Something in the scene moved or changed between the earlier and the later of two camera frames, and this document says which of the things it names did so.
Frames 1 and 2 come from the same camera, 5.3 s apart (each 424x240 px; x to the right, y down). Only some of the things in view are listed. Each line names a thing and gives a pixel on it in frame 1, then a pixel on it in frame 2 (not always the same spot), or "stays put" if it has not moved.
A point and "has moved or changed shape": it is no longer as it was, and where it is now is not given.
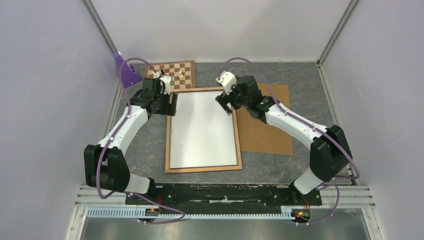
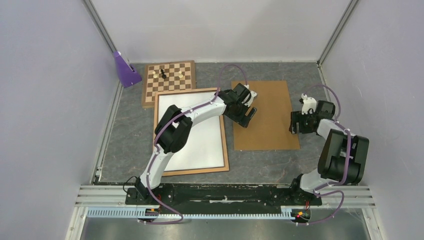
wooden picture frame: x=169 y=170 has moved or changed shape
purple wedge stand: x=129 y=76 stays put
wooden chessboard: x=182 y=73 stays put
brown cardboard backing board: x=257 y=136 has moved or changed shape
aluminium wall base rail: x=112 y=116 stays put
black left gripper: x=169 y=109 → x=242 y=120
